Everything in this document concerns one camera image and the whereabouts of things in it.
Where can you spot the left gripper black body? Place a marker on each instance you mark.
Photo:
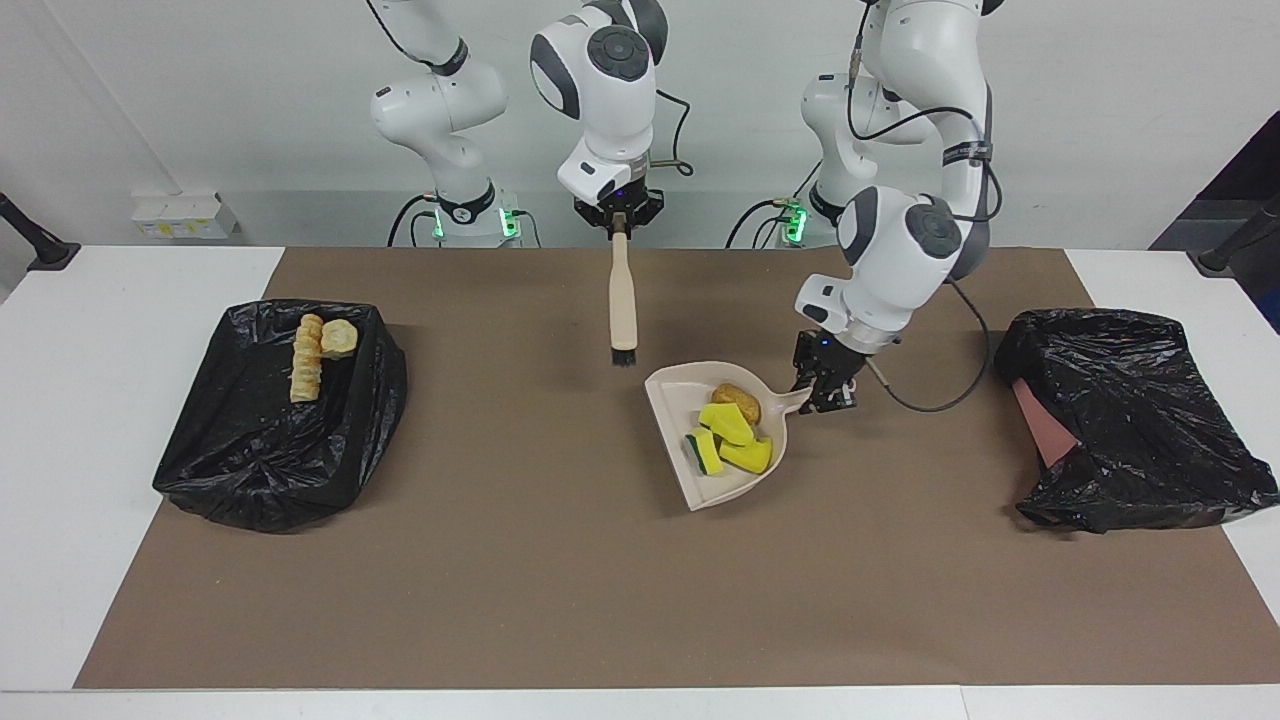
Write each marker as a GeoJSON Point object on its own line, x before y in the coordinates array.
{"type": "Point", "coordinates": [825, 360]}

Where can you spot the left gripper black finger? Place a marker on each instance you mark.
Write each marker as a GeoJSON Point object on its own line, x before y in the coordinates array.
{"type": "Point", "coordinates": [843, 396]}
{"type": "Point", "coordinates": [812, 398]}

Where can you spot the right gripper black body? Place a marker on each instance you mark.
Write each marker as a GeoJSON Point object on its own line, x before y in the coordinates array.
{"type": "Point", "coordinates": [640, 205]}

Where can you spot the beige brush black bristles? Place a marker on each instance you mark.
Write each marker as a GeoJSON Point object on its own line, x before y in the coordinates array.
{"type": "Point", "coordinates": [624, 300]}

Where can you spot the brown potato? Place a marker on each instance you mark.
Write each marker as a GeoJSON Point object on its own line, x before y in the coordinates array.
{"type": "Point", "coordinates": [738, 401]}

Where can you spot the beige plastic dustpan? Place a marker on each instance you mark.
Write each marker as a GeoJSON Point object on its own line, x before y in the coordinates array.
{"type": "Point", "coordinates": [680, 400]}

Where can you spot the golden croissant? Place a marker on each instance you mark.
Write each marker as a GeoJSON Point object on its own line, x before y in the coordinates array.
{"type": "Point", "coordinates": [340, 340]}
{"type": "Point", "coordinates": [305, 380]}
{"type": "Point", "coordinates": [311, 333]}

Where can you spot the pink bin box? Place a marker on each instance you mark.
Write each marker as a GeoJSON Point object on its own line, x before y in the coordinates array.
{"type": "Point", "coordinates": [1045, 425]}

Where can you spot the black plastic trash bag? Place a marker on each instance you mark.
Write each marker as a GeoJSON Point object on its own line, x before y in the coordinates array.
{"type": "Point", "coordinates": [1150, 420]}
{"type": "Point", "coordinates": [260, 450]}

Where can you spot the black stand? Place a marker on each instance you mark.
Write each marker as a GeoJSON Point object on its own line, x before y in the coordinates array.
{"type": "Point", "coordinates": [45, 252]}
{"type": "Point", "coordinates": [1225, 258]}

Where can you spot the white power strip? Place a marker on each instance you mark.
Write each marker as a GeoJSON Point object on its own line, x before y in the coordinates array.
{"type": "Point", "coordinates": [180, 218]}

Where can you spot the brown table mat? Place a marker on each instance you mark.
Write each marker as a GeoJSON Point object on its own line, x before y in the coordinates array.
{"type": "Point", "coordinates": [400, 620]}

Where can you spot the dark background panel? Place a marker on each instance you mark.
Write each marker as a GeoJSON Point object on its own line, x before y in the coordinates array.
{"type": "Point", "coordinates": [1250, 180]}

